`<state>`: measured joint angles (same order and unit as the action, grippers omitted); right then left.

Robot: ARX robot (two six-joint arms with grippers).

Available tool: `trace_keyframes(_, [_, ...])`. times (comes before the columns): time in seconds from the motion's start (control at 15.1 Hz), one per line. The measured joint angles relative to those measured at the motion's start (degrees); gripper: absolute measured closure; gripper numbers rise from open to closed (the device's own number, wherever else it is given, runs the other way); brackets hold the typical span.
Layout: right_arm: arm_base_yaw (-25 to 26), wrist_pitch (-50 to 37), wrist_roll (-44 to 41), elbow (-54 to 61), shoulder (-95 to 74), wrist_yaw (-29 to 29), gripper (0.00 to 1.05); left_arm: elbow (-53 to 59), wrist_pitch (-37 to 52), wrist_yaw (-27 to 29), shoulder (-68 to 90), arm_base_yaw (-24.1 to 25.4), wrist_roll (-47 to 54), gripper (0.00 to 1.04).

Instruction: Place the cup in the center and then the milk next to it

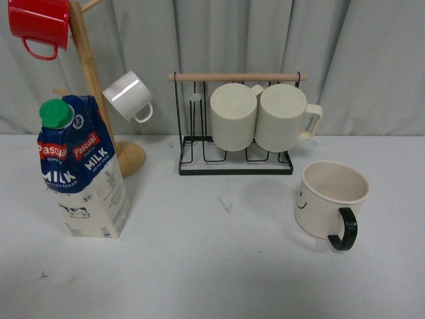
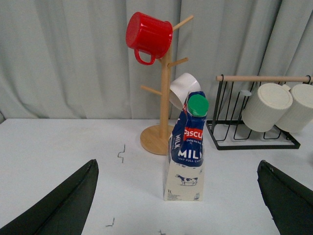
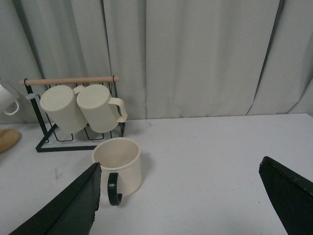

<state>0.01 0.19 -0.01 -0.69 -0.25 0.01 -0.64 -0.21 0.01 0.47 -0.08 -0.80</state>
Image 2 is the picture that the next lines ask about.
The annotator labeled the white mug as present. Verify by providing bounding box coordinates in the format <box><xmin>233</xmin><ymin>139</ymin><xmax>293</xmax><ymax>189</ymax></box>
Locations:
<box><xmin>169</xmin><ymin>73</ymin><xmax>201</xmax><ymax>109</ymax></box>

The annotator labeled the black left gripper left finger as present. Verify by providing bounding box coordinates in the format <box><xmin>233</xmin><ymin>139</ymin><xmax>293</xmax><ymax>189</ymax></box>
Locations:
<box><xmin>0</xmin><ymin>160</ymin><xmax>99</xmax><ymax>235</ymax></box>

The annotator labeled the wooden mug tree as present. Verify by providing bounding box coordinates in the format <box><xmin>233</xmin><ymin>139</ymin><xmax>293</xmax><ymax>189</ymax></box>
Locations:
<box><xmin>140</xmin><ymin>15</ymin><xmax>195</xmax><ymax>156</ymax></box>

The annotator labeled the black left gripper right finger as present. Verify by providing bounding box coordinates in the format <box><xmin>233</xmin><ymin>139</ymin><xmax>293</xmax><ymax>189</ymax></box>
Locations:
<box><xmin>257</xmin><ymin>160</ymin><xmax>313</xmax><ymax>235</ymax></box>

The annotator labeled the red mug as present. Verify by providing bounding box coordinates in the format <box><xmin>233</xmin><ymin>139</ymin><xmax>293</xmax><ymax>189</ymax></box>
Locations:
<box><xmin>125</xmin><ymin>12</ymin><xmax>173</xmax><ymax>66</ymax></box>

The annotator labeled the cream ribbed cup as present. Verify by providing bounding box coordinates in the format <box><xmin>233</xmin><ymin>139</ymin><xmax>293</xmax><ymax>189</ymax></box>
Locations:
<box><xmin>242</xmin><ymin>83</ymin><xmax>293</xmax><ymax>132</ymax></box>
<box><xmin>276</xmin><ymin>84</ymin><xmax>313</xmax><ymax>133</ymax></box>

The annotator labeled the blue white milk carton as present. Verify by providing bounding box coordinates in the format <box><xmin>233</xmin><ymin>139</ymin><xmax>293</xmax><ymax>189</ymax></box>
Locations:
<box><xmin>163</xmin><ymin>91</ymin><xmax>209</xmax><ymax>201</ymax></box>

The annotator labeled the grey curtain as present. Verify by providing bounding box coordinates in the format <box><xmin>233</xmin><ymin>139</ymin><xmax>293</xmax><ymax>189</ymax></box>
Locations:
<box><xmin>0</xmin><ymin>0</ymin><xmax>313</xmax><ymax>120</ymax></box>

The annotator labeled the black wire rack wooden handle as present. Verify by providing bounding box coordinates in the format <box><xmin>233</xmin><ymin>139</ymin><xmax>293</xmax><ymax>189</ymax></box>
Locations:
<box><xmin>206</xmin><ymin>75</ymin><xmax>313</xmax><ymax>150</ymax></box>

